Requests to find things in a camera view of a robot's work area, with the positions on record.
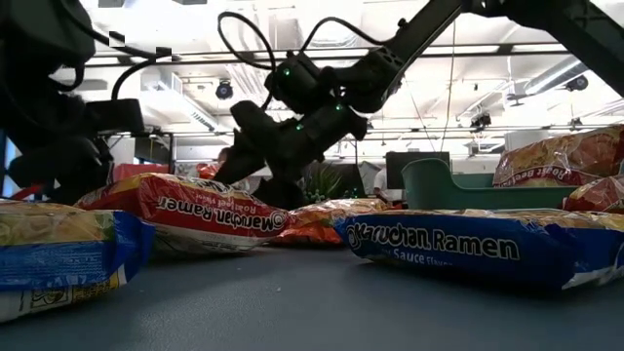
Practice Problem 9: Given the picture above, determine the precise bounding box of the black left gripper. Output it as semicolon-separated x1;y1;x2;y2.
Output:
0;72;116;207

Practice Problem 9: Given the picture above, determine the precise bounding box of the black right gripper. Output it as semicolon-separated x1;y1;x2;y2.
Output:
213;99;371;213

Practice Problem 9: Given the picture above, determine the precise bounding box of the orange Maruchan ramen packet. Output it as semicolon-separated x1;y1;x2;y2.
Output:
269;197;391;246

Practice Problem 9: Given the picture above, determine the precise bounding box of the blue Maruchan ramen packet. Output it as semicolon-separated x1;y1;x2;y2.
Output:
0;201;157;324
333;208;624;293

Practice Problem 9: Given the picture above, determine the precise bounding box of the red Maruchan ramen packet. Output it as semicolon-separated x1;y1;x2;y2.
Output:
74;171;291;255
491;123;624;190
564;175;624;215

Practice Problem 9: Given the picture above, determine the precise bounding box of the person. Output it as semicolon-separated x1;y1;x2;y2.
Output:
196;145;234;181
371;167;406;204

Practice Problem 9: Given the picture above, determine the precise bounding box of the succulent plant in black pot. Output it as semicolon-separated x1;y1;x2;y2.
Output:
299;163;360;204

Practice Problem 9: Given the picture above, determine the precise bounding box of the red angled bar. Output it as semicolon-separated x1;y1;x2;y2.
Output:
9;182;51;202

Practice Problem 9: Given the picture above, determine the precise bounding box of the white printed banner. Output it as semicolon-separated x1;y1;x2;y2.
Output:
174;161;201;179

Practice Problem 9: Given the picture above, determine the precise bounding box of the black ceiling spotlight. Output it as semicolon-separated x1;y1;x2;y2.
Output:
214;77;235;100
469;110;493;133
564;73;590;94

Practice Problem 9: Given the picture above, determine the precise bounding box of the dark monitor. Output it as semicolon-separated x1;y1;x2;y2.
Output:
384;150;451;190

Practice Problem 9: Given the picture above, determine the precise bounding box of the teal plastic bin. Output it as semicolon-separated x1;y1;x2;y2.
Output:
401;157;579;212

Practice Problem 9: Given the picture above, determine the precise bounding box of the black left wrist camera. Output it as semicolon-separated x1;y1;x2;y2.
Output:
85;98;146;134

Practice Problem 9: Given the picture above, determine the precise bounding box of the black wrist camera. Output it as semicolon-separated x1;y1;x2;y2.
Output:
264;50;338;117
85;98;146;134

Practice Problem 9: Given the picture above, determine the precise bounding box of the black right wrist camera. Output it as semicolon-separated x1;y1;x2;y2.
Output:
264;50;338;117

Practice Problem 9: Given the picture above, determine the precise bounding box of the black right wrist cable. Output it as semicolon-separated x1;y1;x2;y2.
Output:
216;10;391;72

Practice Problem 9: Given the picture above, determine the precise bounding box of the thin hanging black cable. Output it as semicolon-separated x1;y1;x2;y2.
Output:
440;19;458;153

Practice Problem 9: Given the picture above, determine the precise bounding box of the black aluminium rig frame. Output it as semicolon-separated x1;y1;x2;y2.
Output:
82;41;570;68

